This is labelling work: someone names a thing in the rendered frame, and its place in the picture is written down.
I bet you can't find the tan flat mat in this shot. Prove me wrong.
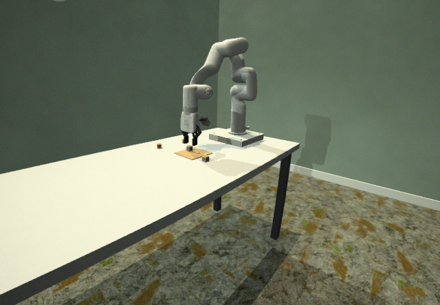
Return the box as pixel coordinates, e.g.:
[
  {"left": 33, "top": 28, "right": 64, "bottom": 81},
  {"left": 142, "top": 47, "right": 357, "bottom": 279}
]
[{"left": 174, "top": 147, "right": 212, "bottom": 160}]

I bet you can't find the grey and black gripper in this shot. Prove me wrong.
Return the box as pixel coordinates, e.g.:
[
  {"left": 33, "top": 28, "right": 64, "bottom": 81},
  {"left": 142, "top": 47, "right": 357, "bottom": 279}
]
[{"left": 180, "top": 112, "right": 202, "bottom": 146}]

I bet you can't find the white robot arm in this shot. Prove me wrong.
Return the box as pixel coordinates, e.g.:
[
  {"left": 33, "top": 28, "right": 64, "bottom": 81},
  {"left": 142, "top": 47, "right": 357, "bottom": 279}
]
[{"left": 183, "top": 38, "right": 257, "bottom": 135}]

